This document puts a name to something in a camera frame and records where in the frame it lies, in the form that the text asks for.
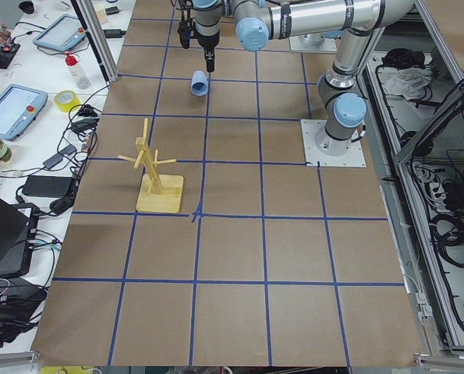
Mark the black power adapter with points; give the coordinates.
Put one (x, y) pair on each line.
(47, 186)

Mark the clear bottle red cap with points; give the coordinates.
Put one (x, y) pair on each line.
(76, 71)

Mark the black laptop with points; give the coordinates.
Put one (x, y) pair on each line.
(18, 224)

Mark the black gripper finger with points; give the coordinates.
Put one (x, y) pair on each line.
(185, 40)
(209, 57)

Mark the yellow tape roll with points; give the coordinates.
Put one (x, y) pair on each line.
(67, 100)

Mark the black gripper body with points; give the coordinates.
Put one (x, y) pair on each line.
(207, 42)

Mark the far teach pendant tablet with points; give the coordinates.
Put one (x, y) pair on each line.
(62, 35)

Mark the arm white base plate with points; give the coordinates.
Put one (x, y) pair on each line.
(321, 150)
(313, 43)

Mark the wooden cup rack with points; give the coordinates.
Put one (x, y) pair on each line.
(158, 193)

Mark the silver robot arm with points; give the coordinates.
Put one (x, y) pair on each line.
(258, 22)

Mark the near teach pendant tablet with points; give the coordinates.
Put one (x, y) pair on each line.
(19, 106)

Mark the light blue plastic cup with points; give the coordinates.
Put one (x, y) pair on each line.
(199, 83)

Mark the teach pendant tablet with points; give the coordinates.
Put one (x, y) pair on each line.
(19, 106)
(62, 35)

